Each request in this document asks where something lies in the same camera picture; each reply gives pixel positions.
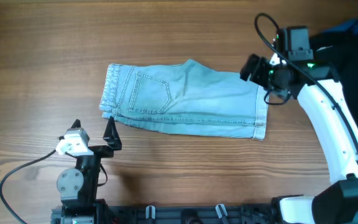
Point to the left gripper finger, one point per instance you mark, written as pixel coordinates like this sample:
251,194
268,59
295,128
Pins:
76,124
111,135

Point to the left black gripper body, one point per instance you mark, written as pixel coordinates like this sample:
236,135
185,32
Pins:
102,151

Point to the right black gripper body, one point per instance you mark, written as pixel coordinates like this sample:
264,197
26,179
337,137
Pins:
266,74

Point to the light blue denim shorts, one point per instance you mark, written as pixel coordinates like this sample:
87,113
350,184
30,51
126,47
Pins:
186,98

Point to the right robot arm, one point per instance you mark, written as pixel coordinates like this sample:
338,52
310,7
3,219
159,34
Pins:
294,73

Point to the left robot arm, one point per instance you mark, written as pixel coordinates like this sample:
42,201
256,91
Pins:
78,186

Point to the dark blue garment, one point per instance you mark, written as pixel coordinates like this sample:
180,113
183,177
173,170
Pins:
350,26

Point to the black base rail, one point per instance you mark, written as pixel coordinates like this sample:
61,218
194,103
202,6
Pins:
247,213

